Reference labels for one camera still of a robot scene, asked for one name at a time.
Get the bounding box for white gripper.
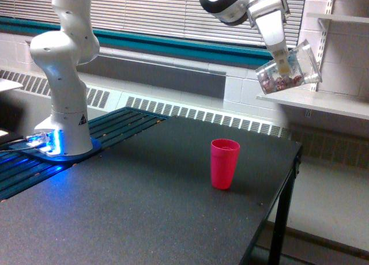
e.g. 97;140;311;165
247;0;290;75

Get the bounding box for clear plastic cup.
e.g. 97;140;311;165
255;40;322;87

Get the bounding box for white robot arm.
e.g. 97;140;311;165
28;0;289;157

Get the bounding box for small colourful pieces in cup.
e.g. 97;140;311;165
261;75;303;94

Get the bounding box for white radiator vent cover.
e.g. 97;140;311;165
0;69;291;138

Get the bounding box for pink plastic cup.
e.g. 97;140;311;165
210;138;240;190

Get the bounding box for window blinds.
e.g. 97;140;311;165
0;0;307;49

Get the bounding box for black table leg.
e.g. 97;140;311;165
268;147;303;264

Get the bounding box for white lower wall shelf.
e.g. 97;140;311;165
257;88;368;120

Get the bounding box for white wall shelf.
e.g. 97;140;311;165
257;88;368;120
307;13;369;24

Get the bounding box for white shelf bracket rail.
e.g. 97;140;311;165
308;0;335;76

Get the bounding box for white upper wall shelf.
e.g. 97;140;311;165
307;13;369;24

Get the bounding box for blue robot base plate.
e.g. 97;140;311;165
8;137;102;164

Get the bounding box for black cable at base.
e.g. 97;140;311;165
0;135;32;153

